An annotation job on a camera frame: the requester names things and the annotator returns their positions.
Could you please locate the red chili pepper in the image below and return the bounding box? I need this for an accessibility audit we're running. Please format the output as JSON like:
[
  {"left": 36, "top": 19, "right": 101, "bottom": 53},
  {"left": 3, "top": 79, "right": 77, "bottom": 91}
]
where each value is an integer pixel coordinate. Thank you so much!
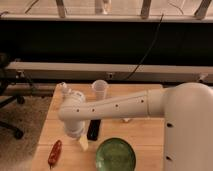
[{"left": 48, "top": 140, "right": 62, "bottom": 168}]

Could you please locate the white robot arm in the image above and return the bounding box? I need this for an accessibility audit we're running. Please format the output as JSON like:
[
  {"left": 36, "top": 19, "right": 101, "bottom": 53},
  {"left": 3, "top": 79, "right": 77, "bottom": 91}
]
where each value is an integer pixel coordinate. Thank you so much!
[{"left": 58, "top": 83, "right": 213, "bottom": 171}]

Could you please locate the black rectangular phone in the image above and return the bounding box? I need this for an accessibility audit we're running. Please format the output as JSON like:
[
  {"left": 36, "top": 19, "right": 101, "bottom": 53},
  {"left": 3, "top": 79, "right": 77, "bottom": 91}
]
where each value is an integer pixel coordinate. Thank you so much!
[{"left": 87, "top": 120, "right": 101, "bottom": 141}]

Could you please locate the clear plastic cup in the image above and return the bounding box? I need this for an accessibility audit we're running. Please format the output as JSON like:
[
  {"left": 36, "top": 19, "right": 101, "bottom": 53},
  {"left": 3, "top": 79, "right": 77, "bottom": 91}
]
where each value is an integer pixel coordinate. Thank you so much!
[{"left": 92, "top": 80, "right": 109, "bottom": 100}]

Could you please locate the black office chair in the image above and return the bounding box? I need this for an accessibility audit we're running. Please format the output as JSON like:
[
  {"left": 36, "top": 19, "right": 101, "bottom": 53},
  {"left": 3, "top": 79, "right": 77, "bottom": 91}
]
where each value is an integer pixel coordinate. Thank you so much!
[{"left": 0, "top": 52, "right": 26, "bottom": 140}]

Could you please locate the black hanging cable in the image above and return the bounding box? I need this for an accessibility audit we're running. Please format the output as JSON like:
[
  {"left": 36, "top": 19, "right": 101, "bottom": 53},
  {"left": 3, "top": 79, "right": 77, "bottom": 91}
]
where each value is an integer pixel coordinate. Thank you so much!
[{"left": 120, "top": 13, "right": 166, "bottom": 82}]

